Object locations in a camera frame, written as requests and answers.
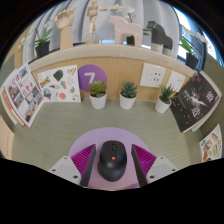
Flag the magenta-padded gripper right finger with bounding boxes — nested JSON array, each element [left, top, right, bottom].
[[130, 143, 178, 188]]

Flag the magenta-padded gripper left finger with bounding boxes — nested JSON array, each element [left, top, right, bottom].
[[48, 143, 97, 188]]

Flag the black computer mouse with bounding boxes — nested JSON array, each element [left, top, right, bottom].
[[97, 140, 128, 183]]

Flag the purple mouse pad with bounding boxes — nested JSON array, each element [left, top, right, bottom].
[[67, 126, 151, 191]]

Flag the colourful sticker sheet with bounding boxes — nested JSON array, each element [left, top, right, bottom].
[[198, 123, 223, 163]]

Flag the small succulent in white pot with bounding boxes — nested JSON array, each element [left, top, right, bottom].
[[88, 80, 108, 110], [154, 84, 177, 115], [119, 81, 139, 111]]

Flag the beige card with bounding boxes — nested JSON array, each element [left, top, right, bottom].
[[0, 114, 15, 160]]

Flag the black book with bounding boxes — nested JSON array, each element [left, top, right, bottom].
[[169, 71, 222, 134]]

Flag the red-edged picture magazine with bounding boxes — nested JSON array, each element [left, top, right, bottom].
[[2, 63, 45, 129]]

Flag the white sticker sheet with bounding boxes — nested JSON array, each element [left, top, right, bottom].
[[36, 64, 82, 103]]

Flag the white leaning books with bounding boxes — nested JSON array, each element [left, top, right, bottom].
[[0, 84, 19, 126]]

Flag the round purple number sign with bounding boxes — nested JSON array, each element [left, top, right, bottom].
[[77, 64, 108, 93]]

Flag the wooden desk back ledge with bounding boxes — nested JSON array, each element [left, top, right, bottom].
[[28, 43, 201, 103]]

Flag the black horse figure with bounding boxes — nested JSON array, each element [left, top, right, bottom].
[[145, 20, 174, 57]]

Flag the wooden hand model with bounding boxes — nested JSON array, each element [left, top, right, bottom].
[[54, 7, 78, 51]]

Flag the pink horse figure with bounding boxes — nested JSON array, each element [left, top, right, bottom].
[[107, 14, 144, 48]]

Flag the dark-framed window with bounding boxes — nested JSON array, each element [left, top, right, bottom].
[[173, 6, 221, 68]]

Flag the grey curtain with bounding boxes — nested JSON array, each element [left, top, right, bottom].
[[23, 0, 181, 64]]

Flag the wooden artist mannequin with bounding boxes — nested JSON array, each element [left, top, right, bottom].
[[84, 0, 108, 45]]

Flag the white wall socket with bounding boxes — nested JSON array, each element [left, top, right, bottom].
[[139, 62, 167, 89], [165, 69, 187, 93]]

